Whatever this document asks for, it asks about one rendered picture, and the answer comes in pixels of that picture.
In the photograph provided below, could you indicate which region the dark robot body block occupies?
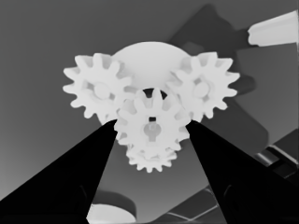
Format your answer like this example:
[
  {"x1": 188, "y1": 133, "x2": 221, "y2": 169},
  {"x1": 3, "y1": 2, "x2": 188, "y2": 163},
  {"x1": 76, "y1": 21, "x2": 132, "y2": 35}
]
[{"x1": 253, "y1": 141, "x2": 299, "y2": 181}]

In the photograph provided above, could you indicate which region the large thick white disc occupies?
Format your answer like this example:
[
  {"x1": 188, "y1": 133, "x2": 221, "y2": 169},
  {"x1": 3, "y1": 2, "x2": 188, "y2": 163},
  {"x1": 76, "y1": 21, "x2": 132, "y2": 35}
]
[{"x1": 86, "y1": 203, "x2": 137, "y2": 224}]

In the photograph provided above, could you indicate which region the white gear with keyed hole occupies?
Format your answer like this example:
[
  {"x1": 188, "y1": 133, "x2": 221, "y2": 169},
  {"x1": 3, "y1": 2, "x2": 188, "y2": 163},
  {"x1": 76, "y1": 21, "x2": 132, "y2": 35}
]
[{"x1": 113, "y1": 88, "x2": 192, "y2": 157}]

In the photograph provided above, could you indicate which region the small white T-shaped piece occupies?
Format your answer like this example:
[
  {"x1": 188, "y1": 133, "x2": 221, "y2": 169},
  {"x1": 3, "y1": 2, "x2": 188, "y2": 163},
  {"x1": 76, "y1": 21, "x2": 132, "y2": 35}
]
[{"x1": 247, "y1": 9, "x2": 299, "y2": 49}]

